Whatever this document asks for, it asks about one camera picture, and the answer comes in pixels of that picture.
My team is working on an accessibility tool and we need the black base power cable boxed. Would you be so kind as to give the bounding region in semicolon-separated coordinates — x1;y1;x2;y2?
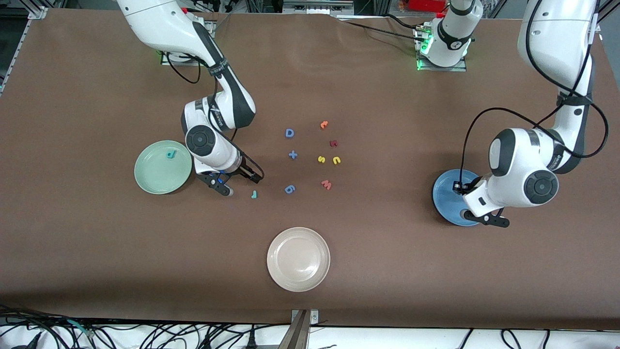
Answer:
339;19;422;40

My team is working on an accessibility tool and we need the aluminium table side rail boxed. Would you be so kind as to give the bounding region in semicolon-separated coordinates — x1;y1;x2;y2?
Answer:
0;19;31;95

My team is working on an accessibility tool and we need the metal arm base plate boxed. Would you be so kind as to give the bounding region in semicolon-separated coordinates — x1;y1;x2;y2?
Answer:
161;19;217;66
413;24;467;72

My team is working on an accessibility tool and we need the brown table cover sheet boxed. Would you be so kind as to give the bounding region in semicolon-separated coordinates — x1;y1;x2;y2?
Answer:
0;9;620;331

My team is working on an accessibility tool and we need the mint green plate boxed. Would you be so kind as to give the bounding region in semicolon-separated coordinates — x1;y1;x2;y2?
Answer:
134;140;193;195

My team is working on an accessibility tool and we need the aluminium frame profile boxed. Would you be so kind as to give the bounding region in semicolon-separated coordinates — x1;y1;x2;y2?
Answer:
282;0;355;15

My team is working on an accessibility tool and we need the beige plate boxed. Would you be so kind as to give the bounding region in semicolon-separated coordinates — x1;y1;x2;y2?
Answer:
266;227;331;292

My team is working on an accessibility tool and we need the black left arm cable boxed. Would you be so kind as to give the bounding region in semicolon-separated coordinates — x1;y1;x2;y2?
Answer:
460;0;609;194

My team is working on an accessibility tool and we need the metal table edge bracket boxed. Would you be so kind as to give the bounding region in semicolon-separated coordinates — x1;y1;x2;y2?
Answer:
277;308;320;349

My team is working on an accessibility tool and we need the teal floor cable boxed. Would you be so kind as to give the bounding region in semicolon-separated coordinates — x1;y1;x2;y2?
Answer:
67;319;95;338

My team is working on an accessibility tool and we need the blue plate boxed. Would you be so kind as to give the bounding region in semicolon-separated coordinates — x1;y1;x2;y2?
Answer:
433;169;485;227

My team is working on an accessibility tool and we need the red box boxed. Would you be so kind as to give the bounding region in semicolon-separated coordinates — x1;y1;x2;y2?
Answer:
408;0;449;13

